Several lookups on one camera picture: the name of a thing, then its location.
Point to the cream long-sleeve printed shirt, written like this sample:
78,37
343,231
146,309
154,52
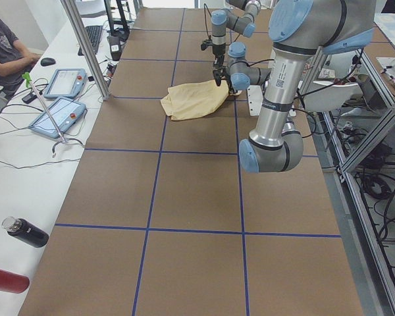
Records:
195,100

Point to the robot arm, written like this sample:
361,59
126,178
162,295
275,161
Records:
223,19
297,29

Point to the white plastic chair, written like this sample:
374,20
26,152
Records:
331,98

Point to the black power adapter with label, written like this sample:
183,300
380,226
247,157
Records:
115,47

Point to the black keyboard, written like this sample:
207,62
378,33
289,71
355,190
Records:
94,34

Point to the far blue teach pendant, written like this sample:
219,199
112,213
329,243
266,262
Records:
65,82

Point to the blue teach pendant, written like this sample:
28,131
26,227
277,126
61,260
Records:
65,82
65,113

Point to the near blue teach pendant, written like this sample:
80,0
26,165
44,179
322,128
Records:
65,113

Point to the black computer mouse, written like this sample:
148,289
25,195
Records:
47,61

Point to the black smartphone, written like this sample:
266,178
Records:
30,97

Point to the seated person in grey shirt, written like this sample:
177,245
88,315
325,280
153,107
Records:
15,60

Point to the black water bottle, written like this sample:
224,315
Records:
25,231

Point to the red water bottle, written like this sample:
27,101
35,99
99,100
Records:
13,283

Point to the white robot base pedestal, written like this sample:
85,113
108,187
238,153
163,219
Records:
255,101

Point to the aluminium frame post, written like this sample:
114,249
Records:
81,35

